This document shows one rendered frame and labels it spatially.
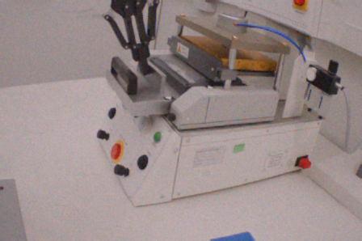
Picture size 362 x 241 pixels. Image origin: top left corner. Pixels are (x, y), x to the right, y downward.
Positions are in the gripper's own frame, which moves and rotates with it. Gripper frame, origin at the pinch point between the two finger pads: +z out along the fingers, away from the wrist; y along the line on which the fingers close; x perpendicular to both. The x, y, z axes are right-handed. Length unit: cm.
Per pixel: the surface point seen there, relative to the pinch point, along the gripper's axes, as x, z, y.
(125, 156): 4.5, 19.5, 10.5
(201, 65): 5.4, 3.9, -11.3
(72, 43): -149, 32, 8
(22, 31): -146, 9, 40
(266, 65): 9.7, 6.9, -26.3
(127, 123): -2.3, 15.6, 6.7
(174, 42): -9.2, 2.3, -11.6
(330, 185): 29, 39, -36
